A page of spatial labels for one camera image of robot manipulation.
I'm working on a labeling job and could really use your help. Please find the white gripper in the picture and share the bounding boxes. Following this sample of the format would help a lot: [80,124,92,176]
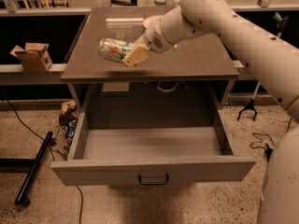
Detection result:
[121,19,173,67]

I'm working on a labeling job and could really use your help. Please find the white green 7up can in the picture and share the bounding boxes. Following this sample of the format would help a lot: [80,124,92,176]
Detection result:
[99,38,135,63]

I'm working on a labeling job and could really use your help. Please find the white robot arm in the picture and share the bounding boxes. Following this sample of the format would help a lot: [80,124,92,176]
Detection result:
[122,0,299,224]

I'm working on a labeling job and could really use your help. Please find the grey open top drawer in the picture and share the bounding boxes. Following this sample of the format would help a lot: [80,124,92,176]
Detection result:
[50,84,257,187]

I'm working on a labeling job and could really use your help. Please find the grey cabinet counter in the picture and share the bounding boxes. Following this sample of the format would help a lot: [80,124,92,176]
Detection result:
[62,7,238,101]

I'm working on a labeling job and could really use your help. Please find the brown cardboard box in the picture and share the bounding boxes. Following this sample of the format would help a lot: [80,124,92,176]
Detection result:
[10,43,52,73]

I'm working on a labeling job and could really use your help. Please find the black table leg bar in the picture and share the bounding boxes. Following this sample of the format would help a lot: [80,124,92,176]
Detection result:
[14,132,52,205]

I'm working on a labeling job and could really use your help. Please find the wire basket with snacks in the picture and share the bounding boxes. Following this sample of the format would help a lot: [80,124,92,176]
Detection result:
[53,100,78,160]

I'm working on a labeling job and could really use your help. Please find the black drawer handle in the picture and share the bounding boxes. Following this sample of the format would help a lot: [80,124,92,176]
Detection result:
[137,174,169,186]

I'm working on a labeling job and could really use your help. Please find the black floor cable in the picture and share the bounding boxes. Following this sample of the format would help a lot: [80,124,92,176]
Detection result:
[2,91,85,224]

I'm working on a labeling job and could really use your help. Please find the black power adapter cable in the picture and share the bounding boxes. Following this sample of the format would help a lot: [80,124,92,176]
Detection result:
[249,119,292,161]

